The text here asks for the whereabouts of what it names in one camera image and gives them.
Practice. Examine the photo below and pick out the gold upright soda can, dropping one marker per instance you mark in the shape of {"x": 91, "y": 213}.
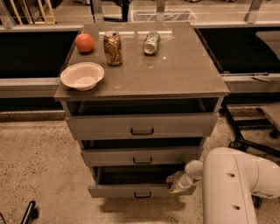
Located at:
{"x": 112, "y": 45}

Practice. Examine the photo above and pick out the grey top drawer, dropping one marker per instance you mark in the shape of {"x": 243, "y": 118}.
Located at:
{"x": 109, "y": 127}

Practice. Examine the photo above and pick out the wire mesh bin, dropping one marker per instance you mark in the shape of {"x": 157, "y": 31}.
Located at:
{"x": 167, "y": 16}

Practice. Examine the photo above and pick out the grey drawer cabinet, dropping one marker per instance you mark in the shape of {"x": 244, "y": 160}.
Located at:
{"x": 179, "y": 78}

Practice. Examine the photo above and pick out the black chair leg left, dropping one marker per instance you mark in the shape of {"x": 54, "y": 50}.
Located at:
{"x": 31, "y": 213}

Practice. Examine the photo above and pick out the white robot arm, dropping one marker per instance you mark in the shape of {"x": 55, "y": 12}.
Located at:
{"x": 230, "y": 179}

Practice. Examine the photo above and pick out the green lying soda can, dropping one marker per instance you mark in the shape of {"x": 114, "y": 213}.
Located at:
{"x": 151, "y": 42}

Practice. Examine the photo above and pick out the grey middle drawer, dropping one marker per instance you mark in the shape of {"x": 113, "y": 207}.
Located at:
{"x": 141, "y": 156}

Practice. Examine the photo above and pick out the white paper bowl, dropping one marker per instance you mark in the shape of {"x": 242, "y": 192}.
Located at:
{"x": 82, "y": 76}

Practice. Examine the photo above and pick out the grey drawer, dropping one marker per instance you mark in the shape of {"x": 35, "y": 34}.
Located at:
{"x": 134, "y": 181}
{"x": 141, "y": 156}
{"x": 109, "y": 127}

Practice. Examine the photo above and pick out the black office chair base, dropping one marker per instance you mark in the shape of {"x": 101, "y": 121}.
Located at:
{"x": 253, "y": 131}

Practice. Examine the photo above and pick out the orange round fruit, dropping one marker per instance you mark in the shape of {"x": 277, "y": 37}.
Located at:
{"x": 84, "y": 43}

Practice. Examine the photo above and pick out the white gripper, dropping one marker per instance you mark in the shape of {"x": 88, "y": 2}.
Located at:
{"x": 180, "y": 181}

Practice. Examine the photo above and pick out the grey bottom drawer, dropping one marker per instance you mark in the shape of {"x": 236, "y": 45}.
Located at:
{"x": 134, "y": 181}

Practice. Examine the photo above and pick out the wooden chair frame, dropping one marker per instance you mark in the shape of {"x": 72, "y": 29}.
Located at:
{"x": 31, "y": 12}

